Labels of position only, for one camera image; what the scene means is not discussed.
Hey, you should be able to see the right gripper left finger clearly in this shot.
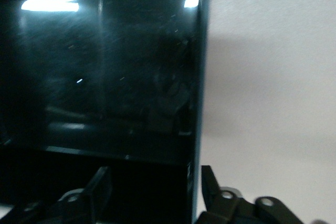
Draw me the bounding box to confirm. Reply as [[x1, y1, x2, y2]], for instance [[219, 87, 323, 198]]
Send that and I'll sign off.
[[44, 165, 113, 224]]

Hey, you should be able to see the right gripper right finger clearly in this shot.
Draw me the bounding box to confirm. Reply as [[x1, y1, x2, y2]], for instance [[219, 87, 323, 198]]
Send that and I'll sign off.
[[196, 165, 302, 224]]

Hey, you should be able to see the black plastic box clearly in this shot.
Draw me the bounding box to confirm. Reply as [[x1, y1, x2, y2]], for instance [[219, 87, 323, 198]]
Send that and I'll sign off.
[[0, 0, 213, 224]]

